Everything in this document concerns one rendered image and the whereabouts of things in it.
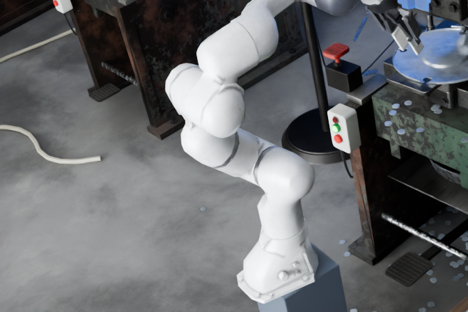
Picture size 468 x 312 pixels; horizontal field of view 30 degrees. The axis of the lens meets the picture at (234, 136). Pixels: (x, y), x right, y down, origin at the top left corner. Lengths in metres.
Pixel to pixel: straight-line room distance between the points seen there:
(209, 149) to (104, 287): 1.33
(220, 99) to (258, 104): 2.06
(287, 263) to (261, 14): 0.69
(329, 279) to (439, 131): 0.52
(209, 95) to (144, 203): 1.68
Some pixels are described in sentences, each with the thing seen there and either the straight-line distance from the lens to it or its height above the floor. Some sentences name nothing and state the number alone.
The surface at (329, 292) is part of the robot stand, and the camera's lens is 2.38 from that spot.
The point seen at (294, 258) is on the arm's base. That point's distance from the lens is 2.27.
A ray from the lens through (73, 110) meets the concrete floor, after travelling 4.24.
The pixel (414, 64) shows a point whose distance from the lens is 2.47.
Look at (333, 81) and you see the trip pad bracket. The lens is 2.67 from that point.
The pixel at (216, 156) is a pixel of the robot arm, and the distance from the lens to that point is 1.95.
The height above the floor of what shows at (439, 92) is 0.69.
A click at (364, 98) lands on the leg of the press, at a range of 2.61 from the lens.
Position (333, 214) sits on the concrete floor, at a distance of 3.20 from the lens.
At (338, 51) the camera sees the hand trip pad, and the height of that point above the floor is 0.76.
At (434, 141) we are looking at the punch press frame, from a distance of 2.52.
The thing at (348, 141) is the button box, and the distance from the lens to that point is 2.61.
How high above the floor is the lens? 2.06
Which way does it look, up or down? 34 degrees down
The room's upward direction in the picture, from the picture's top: 14 degrees counter-clockwise
